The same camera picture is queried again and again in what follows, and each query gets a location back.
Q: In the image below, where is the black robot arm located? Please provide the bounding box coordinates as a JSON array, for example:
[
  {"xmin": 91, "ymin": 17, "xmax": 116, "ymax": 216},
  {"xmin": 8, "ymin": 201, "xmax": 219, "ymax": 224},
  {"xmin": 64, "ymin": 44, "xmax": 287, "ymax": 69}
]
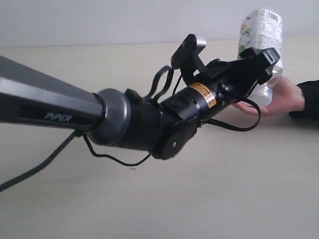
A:
[{"xmin": 0, "ymin": 47, "xmax": 280, "ymax": 160}]

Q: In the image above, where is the person's open hand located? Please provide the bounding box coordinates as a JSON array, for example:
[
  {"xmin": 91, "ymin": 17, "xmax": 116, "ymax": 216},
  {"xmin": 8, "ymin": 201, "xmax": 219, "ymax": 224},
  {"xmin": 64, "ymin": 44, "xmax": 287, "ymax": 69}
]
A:
[{"xmin": 260, "ymin": 77, "xmax": 305, "ymax": 117}]

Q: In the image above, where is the black sleeved forearm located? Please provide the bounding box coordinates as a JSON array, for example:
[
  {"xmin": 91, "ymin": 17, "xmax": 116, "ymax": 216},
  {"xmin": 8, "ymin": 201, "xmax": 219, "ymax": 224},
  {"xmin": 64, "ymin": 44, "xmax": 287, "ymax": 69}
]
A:
[{"xmin": 289, "ymin": 80, "xmax": 319, "ymax": 121}]

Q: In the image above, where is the black camera cable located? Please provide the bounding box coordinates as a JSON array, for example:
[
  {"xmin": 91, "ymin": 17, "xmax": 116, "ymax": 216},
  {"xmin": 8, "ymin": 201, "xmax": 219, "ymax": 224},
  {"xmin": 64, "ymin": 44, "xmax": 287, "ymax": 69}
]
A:
[{"xmin": 0, "ymin": 65, "xmax": 262, "ymax": 192}]

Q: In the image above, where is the green apple label bottle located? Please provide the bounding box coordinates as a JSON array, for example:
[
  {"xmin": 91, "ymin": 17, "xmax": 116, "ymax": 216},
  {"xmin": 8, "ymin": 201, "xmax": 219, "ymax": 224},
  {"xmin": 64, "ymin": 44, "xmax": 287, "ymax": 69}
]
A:
[{"xmin": 238, "ymin": 8, "xmax": 284, "ymax": 107}]

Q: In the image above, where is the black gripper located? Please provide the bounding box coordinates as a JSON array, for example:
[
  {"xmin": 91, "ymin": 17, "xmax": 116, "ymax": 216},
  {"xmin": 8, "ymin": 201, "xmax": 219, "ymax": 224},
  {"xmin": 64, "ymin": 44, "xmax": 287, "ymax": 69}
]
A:
[{"xmin": 152, "ymin": 47, "xmax": 279, "ymax": 159}]

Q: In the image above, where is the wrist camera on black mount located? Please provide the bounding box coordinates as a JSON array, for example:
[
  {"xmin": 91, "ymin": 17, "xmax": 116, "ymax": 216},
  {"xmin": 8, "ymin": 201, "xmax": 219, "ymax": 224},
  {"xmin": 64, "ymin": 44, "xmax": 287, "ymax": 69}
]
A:
[{"xmin": 170, "ymin": 34, "xmax": 207, "ymax": 85}]

